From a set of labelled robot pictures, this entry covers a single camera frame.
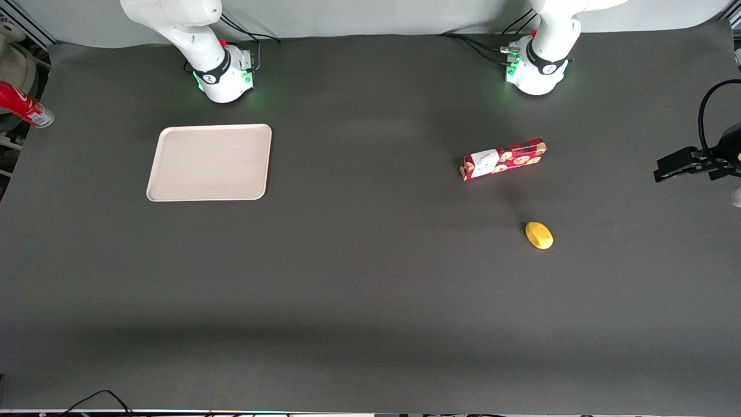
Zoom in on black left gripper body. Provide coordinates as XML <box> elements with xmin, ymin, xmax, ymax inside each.
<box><xmin>703</xmin><ymin>122</ymin><xmax>741</xmax><ymax>180</ymax></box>

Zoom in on red coke bottle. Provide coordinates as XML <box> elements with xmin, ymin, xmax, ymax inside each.
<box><xmin>0</xmin><ymin>81</ymin><xmax>55</xmax><ymax>129</ymax></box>

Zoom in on beige rectangular tray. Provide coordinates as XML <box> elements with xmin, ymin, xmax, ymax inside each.
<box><xmin>146</xmin><ymin>123</ymin><xmax>273</xmax><ymax>202</ymax></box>

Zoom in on yellow lemon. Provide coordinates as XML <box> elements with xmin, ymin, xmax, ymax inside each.
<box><xmin>525</xmin><ymin>221</ymin><xmax>554</xmax><ymax>250</ymax></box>

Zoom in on red cookie box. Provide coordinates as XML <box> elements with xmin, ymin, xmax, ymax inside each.
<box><xmin>460</xmin><ymin>137</ymin><xmax>548</xmax><ymax>182</ymax></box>

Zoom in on dark grey table mat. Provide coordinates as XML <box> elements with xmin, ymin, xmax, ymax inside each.
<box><xmin>0</xmin><ymin>20</ymin><xmax>741</xmax><ymax>414</ymax></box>

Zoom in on beige round object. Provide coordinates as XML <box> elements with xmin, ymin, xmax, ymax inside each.
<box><xmin>0</xmin><ymin>21</ymin><xmax>38</xmax><ymax>135</ymax></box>

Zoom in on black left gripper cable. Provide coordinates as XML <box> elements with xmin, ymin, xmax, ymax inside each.
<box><xmin>697</xmin><ymin>79</ymin><xmax>741</xmax><ymax>156</ymax></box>

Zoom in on black left arm base cables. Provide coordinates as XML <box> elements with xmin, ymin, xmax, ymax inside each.
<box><xmin>438</xmin><ymin>8</ymin><xmax>540</xmax><ymax>65</ymax></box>

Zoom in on black arm base cables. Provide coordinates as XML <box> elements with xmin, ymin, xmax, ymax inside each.
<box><xmin>184</xmin><ymin>10</ymin><xmax>282</xmax><ymax>75</ymax></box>
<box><xmin>438</xmin><ymin>8</ymin><xmax>540</xmax><ymax>65</ymax></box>

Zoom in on black right arm base cables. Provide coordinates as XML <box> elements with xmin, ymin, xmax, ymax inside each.
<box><xmin>184</xmin><ymin>10</ymin><xmax>282</xmax><ymax>75</ymax></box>

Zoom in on black cable at table edge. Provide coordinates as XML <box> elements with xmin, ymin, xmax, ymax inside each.
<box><xmin>58</xmin><ymin>389</ymin><xmax>135</xmax><ymax>417</ymax></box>

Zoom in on aluminium frame rail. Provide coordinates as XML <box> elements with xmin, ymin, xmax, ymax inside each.
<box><xmin>8</xmin><ymin>0</ymin><xmax>60</xmax><ymax>48</ymax></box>

